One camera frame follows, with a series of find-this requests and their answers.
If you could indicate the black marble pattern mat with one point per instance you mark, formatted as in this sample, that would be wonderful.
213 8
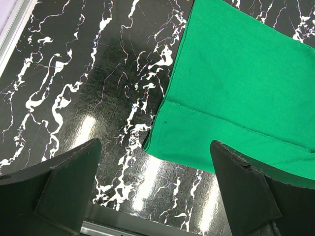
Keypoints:
85 69

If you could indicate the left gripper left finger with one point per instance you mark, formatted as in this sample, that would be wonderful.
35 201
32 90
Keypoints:
51 197

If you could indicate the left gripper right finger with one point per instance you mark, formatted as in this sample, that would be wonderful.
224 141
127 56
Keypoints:
261 200

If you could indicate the aluminium frame rail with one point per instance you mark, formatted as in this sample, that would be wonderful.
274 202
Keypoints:
12 28

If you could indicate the green t shirt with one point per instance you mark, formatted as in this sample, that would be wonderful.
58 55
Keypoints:
240 82

